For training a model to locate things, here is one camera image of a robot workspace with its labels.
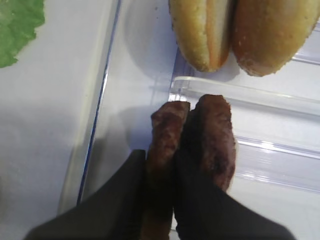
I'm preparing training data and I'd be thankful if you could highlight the round lettuce piece on tray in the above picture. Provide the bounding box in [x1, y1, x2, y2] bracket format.
[0, 0, 45, 68]

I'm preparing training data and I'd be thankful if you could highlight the right clear acrylic rack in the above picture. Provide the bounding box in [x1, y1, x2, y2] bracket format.
[79, 0, 320, 240]

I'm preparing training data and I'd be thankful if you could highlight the metal baking tray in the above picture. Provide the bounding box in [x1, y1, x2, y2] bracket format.
[0, 0, 118, 225]

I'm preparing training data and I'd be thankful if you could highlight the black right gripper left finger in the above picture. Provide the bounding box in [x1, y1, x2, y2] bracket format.
[25, 150, 146, 240]

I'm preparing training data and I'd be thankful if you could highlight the left sesame bun half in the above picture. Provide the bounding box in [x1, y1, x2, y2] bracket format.
[168, 0, 236, 73]

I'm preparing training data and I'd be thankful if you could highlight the right sesame bun top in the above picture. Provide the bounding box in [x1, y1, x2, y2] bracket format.
[231, 0, 320, 77]

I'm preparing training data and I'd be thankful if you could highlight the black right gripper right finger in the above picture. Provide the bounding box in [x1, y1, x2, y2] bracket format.
[174, 149, 295, 240]

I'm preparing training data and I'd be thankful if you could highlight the brown meat patty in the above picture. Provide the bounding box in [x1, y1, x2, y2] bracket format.
[140, 101, 190, 240]
[175, 94, 237, 192]

